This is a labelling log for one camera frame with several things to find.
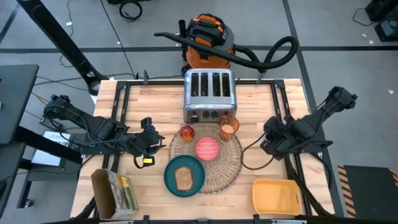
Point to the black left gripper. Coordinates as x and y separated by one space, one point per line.
144 140

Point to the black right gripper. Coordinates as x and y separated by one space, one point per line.
278 133

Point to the red apple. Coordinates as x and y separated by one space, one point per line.
186 133

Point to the teal round plate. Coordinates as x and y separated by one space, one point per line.
169 177

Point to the brown toast slice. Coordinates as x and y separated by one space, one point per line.
184 179

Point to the orange plastic tumbler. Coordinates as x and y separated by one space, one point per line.
229 128

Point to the panda cereal box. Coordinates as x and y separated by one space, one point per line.
119 194

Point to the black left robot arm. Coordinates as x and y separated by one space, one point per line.
99 129

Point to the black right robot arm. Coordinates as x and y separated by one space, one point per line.
314 123

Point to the round woven straw placemat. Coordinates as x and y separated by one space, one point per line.
228 165

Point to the yellow plastic bin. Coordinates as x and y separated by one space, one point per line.
275 197

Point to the silver four-slot toaster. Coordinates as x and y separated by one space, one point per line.
210 105

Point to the orange shop vacuum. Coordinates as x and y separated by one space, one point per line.
208 46

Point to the hazard striped floor mat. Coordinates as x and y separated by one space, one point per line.
370 193

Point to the black power adapter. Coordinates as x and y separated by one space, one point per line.
49 127

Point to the white paper sheet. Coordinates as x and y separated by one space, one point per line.
46 155

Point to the black side stand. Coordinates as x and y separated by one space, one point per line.
31 138

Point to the dark grey desk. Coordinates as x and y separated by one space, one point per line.
15 102

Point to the black floor equipment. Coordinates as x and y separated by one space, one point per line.
385 21

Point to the black aluminium rig frame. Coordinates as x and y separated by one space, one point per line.
168 82

